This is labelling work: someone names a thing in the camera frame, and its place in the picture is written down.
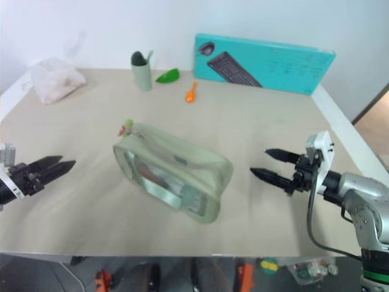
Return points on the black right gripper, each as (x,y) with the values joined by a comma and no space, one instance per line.
(304,176)

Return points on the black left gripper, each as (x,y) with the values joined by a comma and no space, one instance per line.
(25,179)

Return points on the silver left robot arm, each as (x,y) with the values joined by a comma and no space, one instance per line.
(7,191)

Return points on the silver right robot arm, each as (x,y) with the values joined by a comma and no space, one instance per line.
(361,194)

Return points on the green transparent zipper pouch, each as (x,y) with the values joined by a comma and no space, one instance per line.
(173,179)

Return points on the red green zipper charm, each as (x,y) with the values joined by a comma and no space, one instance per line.
(126,127)

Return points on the white crumpled plastic bag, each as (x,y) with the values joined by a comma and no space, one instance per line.
(56,80)

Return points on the yellow green round object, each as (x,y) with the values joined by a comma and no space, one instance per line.
(269,264)

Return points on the teal keyboard box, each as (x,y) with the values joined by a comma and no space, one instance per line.
(273,64)

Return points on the orange plastic spoon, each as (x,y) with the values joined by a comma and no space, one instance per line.
(191,95)

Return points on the clear plastic container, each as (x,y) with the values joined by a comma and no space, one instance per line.
(313,270)

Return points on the orange black tool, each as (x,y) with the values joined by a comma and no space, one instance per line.
(246,276)
(103,281)

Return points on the sage green cup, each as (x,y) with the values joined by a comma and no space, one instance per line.
(143,76)

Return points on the dark rounded brush head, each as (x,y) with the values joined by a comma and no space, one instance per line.
(138,57)

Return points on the bright green leaf scoop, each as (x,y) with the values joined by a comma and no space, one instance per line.
(167,76)

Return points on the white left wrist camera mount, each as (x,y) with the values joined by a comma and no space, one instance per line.
(6,153)

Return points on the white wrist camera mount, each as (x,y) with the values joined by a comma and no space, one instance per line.
(324,149)
(6,153)

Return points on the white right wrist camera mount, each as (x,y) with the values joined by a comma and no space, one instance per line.
(324,149)

